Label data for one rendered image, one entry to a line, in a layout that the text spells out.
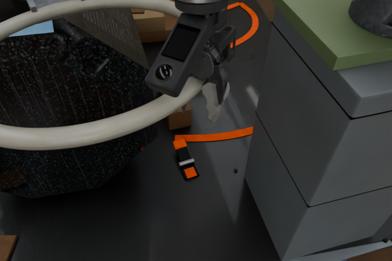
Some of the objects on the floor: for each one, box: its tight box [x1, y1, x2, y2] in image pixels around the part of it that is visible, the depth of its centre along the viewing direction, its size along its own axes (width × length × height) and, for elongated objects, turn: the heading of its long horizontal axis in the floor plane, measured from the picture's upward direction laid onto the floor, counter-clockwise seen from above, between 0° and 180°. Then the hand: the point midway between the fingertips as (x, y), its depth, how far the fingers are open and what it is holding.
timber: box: [158, 91, 192, 130], centre depth 176 cm, size 30×12×12 cm, turn 16°
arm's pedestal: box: [234, 7, 392, 261], centre depth 111 cm, size 50×50×85 cm
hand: (196, 113), depth 57 cm, fingers closed on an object, 5 cm apart
